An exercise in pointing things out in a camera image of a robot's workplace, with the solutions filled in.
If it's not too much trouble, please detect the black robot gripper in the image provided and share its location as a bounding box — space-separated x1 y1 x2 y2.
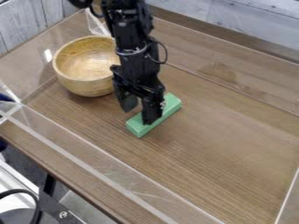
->
111 43 165 125

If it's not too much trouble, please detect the green rectangular block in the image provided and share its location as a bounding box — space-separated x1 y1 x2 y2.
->
125 93 183 138

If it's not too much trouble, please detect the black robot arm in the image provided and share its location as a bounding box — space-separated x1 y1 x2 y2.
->
68 0 168 125

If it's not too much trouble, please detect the light brown wooden bowl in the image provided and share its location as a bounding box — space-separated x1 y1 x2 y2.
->
52 35 119 97

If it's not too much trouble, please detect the black table leg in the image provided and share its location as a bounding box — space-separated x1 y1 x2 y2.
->
43 174 56 196

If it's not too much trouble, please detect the clear acrylic tray enclosure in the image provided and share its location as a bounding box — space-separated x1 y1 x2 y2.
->
0 13 299 224

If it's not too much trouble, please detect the black metal base bracket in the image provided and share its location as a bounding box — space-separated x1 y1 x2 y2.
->
35 191 87 224

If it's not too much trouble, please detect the black cable loop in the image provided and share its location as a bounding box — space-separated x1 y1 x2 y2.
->
0 188 43 224

